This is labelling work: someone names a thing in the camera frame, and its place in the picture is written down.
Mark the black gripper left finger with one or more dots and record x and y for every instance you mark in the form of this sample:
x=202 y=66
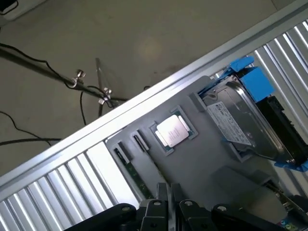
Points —
x=154 y=216

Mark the black stand pole with clamps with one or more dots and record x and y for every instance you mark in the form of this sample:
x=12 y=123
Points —
x=48 y=72

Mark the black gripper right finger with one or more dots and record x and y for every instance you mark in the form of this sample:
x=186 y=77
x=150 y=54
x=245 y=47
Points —
x=190 y=216

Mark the graphics card with metal bracket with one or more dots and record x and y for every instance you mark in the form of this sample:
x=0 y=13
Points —
x=276 y=120

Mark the open PC case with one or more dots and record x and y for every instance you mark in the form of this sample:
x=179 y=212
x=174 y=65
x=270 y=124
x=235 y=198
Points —
x=296 y=211

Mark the silver hard disk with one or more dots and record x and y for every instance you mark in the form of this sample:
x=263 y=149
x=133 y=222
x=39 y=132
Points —
x=240 y=113

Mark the green RAM stick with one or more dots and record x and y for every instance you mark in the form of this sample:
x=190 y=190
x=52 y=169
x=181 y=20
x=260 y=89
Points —
x=137 y=178

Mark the silver CPU chip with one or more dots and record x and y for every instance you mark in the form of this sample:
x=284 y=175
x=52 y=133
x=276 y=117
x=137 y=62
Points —
x=173 y=131

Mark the gray parts rack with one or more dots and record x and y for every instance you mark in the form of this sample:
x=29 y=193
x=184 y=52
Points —
x=197 y=163

